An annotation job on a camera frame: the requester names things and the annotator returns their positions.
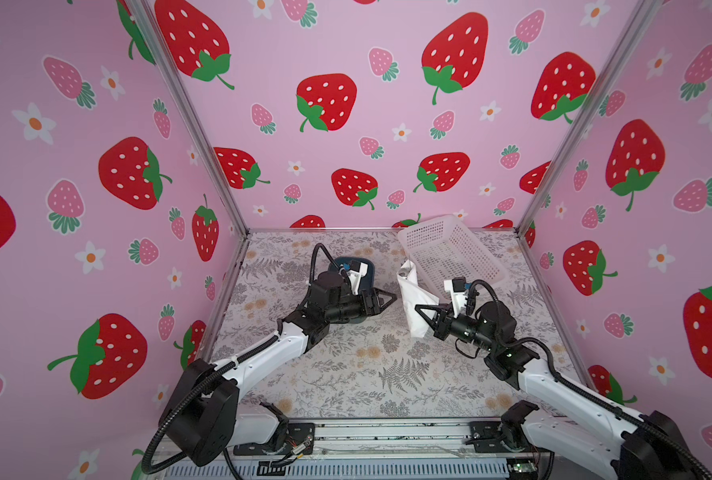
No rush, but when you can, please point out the black corrugated cable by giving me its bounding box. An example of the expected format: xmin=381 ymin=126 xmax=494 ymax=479
xmin=141 ymin=242 xmax=357 ymax=476
xmin=466 ymin=278 xmax=712 ymax=480

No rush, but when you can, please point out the teal plastic tray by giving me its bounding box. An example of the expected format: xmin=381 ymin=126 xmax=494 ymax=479
xmin=326 ymin=256 xmax=376 ymax=324

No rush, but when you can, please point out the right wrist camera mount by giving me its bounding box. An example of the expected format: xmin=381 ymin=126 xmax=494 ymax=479
xmin=444 ymin=277 xmax=476 ymax=317

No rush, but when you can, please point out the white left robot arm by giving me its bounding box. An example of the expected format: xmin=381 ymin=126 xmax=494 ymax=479
xmin=141 ymin=270 xmax=397 ymax=474

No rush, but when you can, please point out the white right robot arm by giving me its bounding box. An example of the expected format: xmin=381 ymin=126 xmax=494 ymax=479
xmin=414 ymin=301 xmax=712 ymax=479

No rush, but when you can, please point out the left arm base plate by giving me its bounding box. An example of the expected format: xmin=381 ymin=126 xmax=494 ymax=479
xmin=232 ymin=422 xmax=316 ymax=456

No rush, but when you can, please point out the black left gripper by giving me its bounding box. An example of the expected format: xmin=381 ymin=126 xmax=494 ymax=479
xmin=323 ymin=289 xmax=395 ymax=327

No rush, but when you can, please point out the black corrugated right cable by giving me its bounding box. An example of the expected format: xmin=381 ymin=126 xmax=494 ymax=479
xmin=466 ymin=278 xmax=712 ymax=480

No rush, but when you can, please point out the black corrugated left cable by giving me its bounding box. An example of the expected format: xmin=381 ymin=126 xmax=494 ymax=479
xmin=141 ymin=242 xmax=357 ymax=476

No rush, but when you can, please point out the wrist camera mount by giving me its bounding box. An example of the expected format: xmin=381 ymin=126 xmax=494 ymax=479
xmin=444 ymin=277 xmax=476 ymax=317
xmin=341 ymin=259 xmax=369 ymax=295

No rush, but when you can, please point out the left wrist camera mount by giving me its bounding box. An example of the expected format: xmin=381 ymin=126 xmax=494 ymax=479
xmin=341 ymin=259 xmax=369 ymax=295

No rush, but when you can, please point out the white perforated plastic basket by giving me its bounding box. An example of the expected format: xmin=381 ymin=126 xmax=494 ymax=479
xmin=398 ymin=215 xmax=509 ymax=300

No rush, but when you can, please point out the white paper napkin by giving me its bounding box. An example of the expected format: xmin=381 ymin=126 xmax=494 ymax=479
xmin=397 ymin=260 xmax=439 ymax=338

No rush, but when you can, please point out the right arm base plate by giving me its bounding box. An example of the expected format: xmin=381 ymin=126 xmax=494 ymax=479
xmin=464 ymin=421 xmax=550 ymax=454

